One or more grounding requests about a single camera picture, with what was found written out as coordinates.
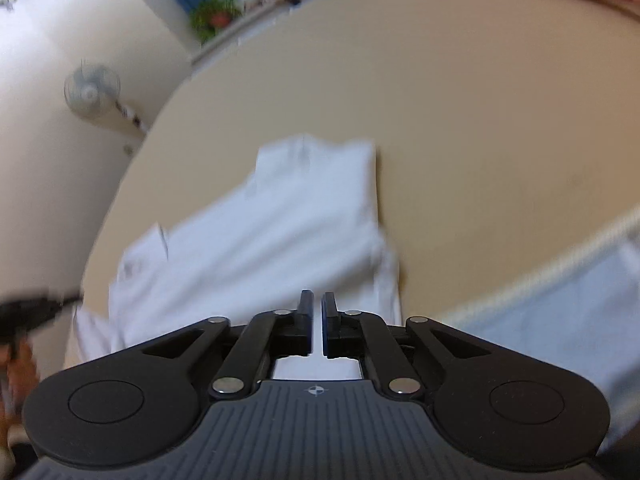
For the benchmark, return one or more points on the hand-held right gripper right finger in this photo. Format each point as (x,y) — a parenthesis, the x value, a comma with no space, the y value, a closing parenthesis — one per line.
(329,322)

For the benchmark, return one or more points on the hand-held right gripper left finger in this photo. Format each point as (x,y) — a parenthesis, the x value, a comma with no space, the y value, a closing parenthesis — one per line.
(306,320)

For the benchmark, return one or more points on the white long-sleeve sweater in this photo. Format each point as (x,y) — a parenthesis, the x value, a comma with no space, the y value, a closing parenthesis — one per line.
(275,220)

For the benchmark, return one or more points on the person's left hand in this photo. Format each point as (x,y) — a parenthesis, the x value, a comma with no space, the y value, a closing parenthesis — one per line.
(22,375)

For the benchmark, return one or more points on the white standing fan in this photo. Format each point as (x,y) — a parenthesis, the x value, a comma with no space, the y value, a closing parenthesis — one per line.
(91,91)

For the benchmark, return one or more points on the light blue striped bedsheet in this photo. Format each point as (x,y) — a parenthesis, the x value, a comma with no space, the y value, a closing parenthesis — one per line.
(560,310)

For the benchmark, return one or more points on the bed with tan cover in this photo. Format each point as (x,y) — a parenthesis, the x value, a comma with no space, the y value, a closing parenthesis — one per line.
(475,135)

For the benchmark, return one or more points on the white window sill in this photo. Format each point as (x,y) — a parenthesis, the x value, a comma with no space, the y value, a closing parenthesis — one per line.
(250,25)

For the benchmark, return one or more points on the green potted plant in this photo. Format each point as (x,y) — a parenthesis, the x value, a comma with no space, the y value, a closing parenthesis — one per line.
(215,17)

